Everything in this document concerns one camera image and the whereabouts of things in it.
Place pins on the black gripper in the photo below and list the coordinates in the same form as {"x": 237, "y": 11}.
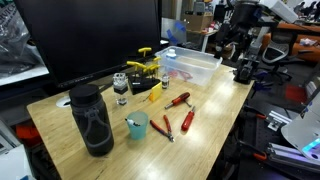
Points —
{"x": 227, "y": 37}

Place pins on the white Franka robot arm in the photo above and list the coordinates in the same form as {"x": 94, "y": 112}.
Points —
{"x": 280, "y": 10}

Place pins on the brown cardboard box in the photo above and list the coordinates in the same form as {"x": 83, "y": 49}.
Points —
{"x": 198, "y": 21}

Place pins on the clear plastic storage bin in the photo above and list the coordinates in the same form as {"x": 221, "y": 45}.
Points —
{"x": 200, "y": 71}

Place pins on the grey mesh office chair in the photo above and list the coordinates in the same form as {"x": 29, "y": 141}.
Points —
{"x": 275, "y": 53}

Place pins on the blue clear face shield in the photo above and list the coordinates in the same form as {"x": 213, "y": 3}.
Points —
{"x": 173, "y": 35}

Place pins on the blue white plastic bottle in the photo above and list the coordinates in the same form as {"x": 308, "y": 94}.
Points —
{"x": 171, "y": 53}

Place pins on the red screwdriver with cross bar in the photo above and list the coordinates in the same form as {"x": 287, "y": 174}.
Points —
{"x": 181, "y": 97}

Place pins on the small glass vial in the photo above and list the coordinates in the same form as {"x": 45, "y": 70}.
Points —
{"x": 165, "y": 81}

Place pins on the orange sofa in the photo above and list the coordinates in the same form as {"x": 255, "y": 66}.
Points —
{"x": 310, "y": 53}

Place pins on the red floor object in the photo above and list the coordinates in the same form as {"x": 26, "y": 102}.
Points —
{"x": 296, "y": 93}

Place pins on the yellow plastic block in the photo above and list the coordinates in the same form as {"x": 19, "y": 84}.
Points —
{"x": 156, "y": 92}

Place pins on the plain red screwdriver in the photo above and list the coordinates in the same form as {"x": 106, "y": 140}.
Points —
{"x": 187, "y": 120}

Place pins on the black hex key stand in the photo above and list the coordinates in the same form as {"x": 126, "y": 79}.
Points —
{"x": 143, "y": 85}

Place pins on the white black marker pen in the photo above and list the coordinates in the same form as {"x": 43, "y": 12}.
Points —
{"x": 130, "y": 122}

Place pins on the teal plastic cup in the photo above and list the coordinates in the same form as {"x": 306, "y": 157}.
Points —
{"x": 138, "y": 131}

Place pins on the aluminium extrusion bar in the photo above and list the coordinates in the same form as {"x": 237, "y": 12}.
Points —
{"x": 286, "y": 156}

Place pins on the black computer monitor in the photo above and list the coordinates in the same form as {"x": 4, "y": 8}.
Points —
{"x": 90, "y": 33}

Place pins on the black water bottle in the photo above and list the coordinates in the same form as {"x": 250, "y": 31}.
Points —
{"x": 91, "y": 133}

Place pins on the clear plastic bag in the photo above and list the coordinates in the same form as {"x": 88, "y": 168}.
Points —
{"x": 15, "y": 36}

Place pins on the orange plastic object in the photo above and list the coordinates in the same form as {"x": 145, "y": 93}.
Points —
{"x": 28, "y": 133}

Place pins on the black clamp camera stand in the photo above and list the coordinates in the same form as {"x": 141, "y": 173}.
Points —
{"x": 243, "y": 71}

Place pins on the silver metal corner bracket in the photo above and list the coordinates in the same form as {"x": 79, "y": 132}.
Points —
{"x": 278, "y": 120}

